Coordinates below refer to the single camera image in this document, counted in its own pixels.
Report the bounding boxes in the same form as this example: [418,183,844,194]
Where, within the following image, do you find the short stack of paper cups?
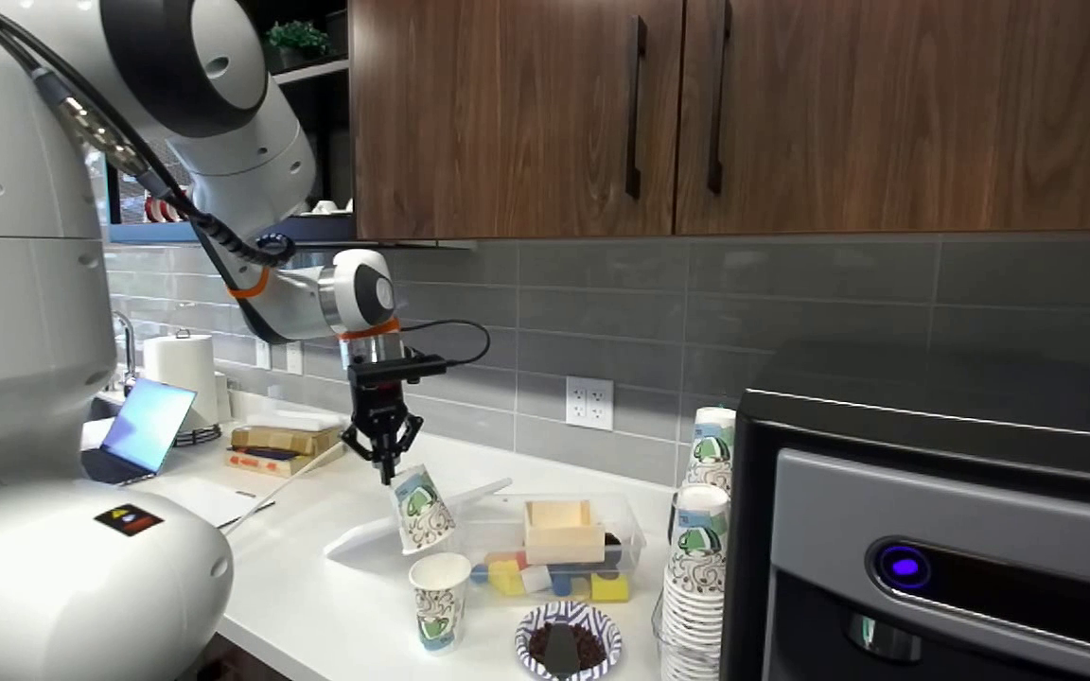
[654,483,735,681]

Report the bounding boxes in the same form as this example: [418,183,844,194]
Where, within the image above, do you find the red and white book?
[223,446,333,482]

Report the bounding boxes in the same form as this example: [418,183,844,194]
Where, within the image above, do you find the dark coffee grounds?
[522,617,610,676]

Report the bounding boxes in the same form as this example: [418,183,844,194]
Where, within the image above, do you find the tall stack of paper cups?
[682,406,741,532]

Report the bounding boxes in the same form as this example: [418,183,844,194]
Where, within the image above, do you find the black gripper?
[341,372,427,489]

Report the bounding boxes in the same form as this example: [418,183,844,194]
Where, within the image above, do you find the large yellow block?
[484,554,532,603]

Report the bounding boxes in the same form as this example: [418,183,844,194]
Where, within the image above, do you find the printed paper cup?
[387,460,463,561]
[406,549,475,655]

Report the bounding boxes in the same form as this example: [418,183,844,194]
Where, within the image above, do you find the white paper towel roll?
[140,329,232,439]

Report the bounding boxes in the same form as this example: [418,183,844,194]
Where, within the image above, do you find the white paper sheets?
[157,470,276,532]

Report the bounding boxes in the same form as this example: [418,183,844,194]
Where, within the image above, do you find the small yellow block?
[585,566,635,605]

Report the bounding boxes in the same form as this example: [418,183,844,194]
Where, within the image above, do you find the clear plastic container lid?
[320,472,519,579]

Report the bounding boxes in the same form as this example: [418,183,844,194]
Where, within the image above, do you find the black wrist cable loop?
[398,314,495,378]

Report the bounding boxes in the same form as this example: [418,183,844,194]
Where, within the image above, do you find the blue patterned paper bowl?
[509,598,627,681]

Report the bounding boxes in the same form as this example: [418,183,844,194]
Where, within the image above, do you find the black cupboard handle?
[624,15,649,202]
[702,0,729,202]

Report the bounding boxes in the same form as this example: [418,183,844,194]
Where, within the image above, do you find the green plant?
[261,15,341,77]

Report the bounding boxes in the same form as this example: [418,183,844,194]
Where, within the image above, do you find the wooden tray box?
[227,419,352,460]

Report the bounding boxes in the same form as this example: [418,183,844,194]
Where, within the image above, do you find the wooden cupboard door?
[349,0,683,245]
[674,0,1090,237]

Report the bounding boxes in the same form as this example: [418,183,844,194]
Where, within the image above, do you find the small wooden box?
[519,497,611,566]

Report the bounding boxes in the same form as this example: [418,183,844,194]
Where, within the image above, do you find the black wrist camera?
[349,352,452,382]

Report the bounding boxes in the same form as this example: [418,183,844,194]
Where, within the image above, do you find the grey coffee machine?
[717,382,1090,681]

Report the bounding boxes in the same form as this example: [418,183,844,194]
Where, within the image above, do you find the upright printed paper cup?
[406,549,475,655]

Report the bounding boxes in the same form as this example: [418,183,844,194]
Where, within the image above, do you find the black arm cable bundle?
[0,0,302,275]

